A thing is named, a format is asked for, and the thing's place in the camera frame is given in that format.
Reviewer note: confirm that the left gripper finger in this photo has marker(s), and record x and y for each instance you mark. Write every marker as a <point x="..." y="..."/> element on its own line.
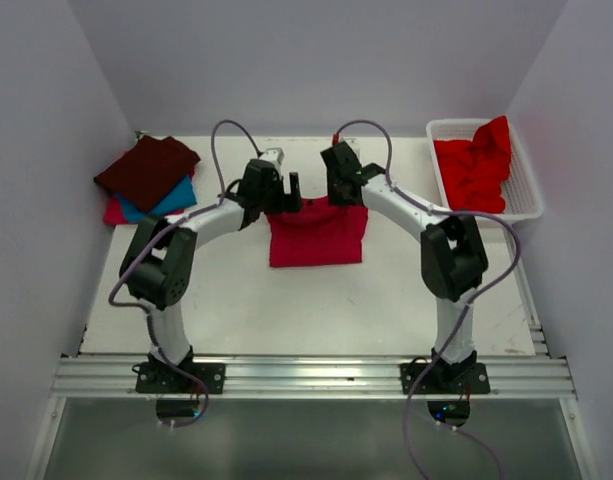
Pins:
<point x="274" y="203"/>
<point x="292" y="200"/>

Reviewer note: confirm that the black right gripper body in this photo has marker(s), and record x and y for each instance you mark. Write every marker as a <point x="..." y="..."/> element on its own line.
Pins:
<point x="335" y="197"/>

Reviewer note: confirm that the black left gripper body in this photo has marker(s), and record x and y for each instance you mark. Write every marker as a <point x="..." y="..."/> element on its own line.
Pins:
<point x="275" y="183"/>

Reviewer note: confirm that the crimson t-shirt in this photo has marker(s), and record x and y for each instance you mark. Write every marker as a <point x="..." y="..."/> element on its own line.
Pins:
<point x="320" y="234"/>

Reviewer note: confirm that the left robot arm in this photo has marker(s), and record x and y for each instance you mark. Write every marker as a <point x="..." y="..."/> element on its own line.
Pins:
<point x="158" y="264"/>

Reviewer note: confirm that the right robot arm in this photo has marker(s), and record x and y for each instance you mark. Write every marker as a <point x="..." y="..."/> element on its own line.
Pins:
<point x="452" y="261"/>

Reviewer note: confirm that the blue folded t-shirt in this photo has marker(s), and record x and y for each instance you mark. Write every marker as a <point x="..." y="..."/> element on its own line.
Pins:
<point x="182" y="196"/>

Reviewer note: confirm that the dark maroon folded t-shirt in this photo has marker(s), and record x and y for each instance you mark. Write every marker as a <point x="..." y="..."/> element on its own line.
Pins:
<point x="149" y="171"/>

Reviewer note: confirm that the bright red t-shirt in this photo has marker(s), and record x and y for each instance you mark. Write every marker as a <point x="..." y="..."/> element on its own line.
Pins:
<point x="473" y="171"/>

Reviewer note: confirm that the pink folded t-shirt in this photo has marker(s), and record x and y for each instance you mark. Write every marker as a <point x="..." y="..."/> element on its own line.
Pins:
<point x="122" y="212"/>

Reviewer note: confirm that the white plastic basket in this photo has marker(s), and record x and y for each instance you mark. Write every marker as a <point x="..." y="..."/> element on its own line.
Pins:
<point x="520" y="191"/>

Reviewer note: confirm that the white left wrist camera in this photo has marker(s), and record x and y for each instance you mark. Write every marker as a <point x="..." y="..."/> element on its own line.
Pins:
<point x="275" y="156"/>

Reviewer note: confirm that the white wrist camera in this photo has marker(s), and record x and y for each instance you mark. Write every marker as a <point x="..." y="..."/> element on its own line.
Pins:
<point x="275" y="156"/>
<point x="350" y="141"/>

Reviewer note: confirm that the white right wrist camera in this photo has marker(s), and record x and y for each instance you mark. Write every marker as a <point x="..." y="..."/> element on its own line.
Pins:
<point x="350" y="141"/>

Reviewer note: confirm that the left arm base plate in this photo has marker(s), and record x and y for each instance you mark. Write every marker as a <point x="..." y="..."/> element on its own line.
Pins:
<point x="158" y="378"/>

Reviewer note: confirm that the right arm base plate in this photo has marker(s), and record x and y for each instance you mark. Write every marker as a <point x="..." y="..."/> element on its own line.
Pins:
<point x="467" y="377"/>

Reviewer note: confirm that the aluminium mounting rail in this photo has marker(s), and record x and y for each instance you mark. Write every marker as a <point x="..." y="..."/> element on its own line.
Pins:
<point x="333" y="332"/>

